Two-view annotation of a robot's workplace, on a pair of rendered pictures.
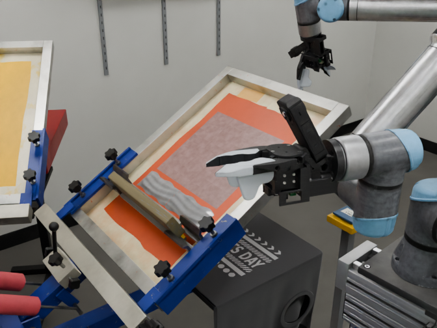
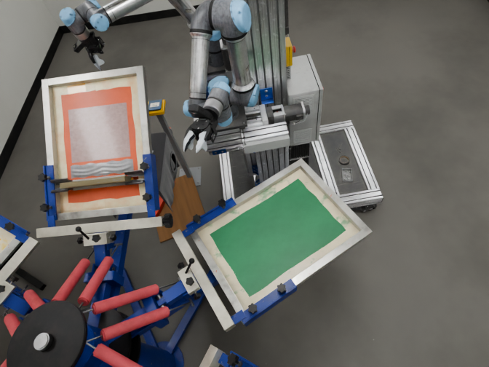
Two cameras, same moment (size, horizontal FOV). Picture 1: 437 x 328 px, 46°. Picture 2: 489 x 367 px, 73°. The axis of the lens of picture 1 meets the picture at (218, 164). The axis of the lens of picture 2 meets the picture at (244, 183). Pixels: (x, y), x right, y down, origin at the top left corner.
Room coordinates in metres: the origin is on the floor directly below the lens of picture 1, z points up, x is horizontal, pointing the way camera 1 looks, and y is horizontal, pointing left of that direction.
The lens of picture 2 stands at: (0.01, 0.45, 2.60)
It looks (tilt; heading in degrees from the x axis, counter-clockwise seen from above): 57 degrees down; 316
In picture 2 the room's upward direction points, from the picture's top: 14 degrees counter-clockwise
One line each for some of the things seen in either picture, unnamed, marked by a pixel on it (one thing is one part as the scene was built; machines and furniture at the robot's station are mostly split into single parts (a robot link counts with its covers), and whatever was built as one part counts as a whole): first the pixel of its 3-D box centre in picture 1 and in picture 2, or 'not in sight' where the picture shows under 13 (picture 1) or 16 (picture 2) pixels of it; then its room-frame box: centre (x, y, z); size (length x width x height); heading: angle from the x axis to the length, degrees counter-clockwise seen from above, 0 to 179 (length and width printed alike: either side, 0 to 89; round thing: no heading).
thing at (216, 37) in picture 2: not in sight; (212, 36); (1.34, -0.87, 1.42); 0.13 x 0.12 x 0.14; 160
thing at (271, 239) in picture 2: not in sight; (251, 240); (0.52, 0.01, 1.05); 1.08 x 0.61 x 0.23; 67
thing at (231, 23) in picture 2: not in sight; (238, 60); (0.88, -0.54, 1.63); 0.15 x 0.12 x 0.55; 18
